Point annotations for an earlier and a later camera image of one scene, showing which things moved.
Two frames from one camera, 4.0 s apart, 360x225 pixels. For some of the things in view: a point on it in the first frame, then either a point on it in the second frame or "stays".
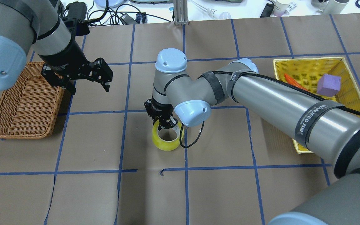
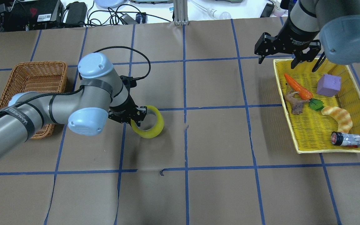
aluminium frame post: x=180 y=11 stays
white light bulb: x=213 y=13 stays
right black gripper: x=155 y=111 → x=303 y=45
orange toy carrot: x=292 y=81 stays
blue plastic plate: x=112 y=3 stays
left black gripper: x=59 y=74 → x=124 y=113
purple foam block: x=328 y=85 stays
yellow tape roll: x=165 y=145 → x=154 y=132
